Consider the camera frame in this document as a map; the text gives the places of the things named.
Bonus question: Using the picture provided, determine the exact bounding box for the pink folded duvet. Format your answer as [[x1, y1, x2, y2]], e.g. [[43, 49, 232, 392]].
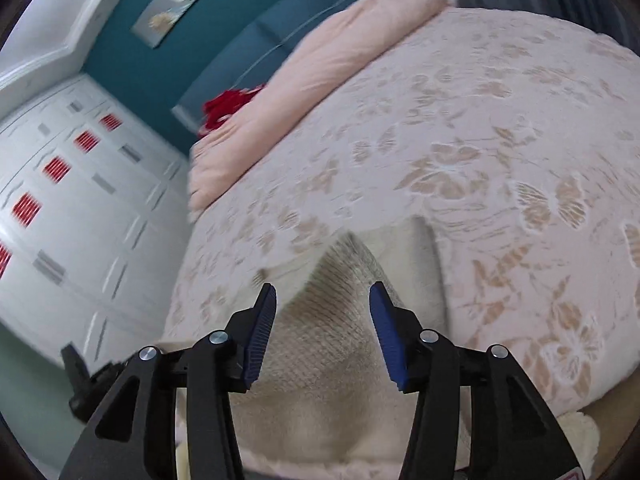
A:
[[188, 0, 458, 210]]

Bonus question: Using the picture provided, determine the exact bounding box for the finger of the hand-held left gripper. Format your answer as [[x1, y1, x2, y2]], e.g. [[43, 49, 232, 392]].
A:
[[60, 343, 132, 423]]

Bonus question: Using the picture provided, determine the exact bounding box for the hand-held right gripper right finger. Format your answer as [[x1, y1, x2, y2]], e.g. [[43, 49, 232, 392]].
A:
[[368, 281, 586, 480]]

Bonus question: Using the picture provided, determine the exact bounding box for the white wardrobe with red panels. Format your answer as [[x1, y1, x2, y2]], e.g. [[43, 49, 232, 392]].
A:
[[0, 72, 193, 376]]

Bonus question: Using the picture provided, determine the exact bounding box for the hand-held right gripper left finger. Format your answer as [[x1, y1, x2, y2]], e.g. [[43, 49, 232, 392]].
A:
[[58, 283, 278, 480]]

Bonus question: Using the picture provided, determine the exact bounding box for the floral lace bedspread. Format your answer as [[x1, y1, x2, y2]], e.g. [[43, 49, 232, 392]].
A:
[[159, 6, 640, 480]]

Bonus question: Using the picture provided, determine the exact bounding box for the teal padded headboard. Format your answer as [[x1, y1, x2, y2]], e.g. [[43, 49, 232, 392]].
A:
[[171, 0, 426, 136]]

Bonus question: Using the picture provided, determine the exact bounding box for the cream knitted garment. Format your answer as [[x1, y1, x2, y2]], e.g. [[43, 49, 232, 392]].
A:
[[172, 216, 473, 475]]

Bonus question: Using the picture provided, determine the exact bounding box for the red cloth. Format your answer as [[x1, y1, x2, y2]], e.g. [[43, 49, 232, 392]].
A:
[[196, 85, 267, 137]]

